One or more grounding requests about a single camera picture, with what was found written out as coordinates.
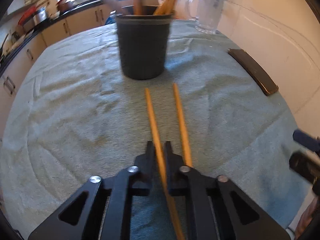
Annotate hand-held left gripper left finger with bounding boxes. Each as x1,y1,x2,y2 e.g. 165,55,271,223
27,141,157,240

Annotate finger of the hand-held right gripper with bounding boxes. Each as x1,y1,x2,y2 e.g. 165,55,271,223
288,152,320,195
292,129,320,153

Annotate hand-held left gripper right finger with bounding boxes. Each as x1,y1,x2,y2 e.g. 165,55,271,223
164,141,292,240

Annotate dark grey utensil holder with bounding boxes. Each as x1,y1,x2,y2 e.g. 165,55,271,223
115,5,174,80

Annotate person's right hand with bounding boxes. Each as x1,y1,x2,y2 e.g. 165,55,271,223
295,200,318,240

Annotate black smartphone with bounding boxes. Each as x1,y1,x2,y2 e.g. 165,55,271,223
228,48,279,96

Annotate grey-green tablecloth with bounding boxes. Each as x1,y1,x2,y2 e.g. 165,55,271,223
0,20,314,240

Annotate blue plastic bag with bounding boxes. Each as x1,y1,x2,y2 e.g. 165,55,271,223
104,14,118,26

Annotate cream kitchen cabinets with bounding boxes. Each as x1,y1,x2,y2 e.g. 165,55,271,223
0,4,119,135

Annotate clear glass pitcher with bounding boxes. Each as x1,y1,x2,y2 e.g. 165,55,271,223
185,0,227,35

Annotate black kitchen countertop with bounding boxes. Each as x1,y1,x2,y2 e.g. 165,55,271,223
0,0,170,65

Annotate metal pot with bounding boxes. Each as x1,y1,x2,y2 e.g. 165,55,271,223
32,6,48,23

